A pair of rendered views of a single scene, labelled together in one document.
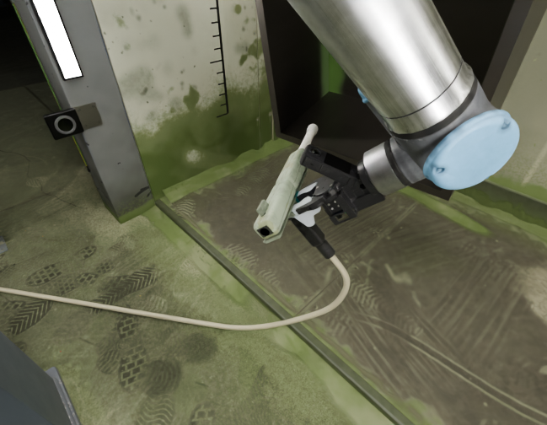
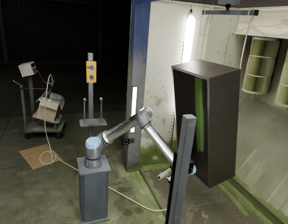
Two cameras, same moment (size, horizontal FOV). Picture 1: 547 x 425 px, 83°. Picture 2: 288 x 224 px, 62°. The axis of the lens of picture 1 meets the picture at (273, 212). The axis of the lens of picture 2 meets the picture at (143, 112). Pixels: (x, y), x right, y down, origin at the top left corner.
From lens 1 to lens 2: 196 cm
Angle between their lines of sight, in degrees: 28
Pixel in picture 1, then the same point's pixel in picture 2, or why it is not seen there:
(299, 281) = not seen: hidden behind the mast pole
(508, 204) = (262, 209)
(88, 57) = (136, 128)
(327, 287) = not seen: hidden behind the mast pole
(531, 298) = not seen: outside the picture
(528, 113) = (273, 177)
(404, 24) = (168, 155)
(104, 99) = (136, 137)
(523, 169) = (267, 197)
